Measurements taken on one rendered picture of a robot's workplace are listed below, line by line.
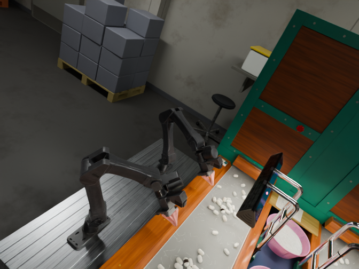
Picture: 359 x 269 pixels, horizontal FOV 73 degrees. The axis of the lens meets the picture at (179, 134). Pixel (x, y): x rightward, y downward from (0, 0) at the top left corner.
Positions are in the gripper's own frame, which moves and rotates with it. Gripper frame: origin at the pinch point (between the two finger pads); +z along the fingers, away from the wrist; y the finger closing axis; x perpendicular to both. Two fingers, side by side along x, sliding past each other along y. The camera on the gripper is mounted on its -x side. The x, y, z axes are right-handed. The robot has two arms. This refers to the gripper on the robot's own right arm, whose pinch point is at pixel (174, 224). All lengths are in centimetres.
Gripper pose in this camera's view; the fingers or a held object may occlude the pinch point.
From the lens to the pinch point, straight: 113.3
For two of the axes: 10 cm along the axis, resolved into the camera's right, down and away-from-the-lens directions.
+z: 3.7, 9.2, 1.1
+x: -7.7, 2.4, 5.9
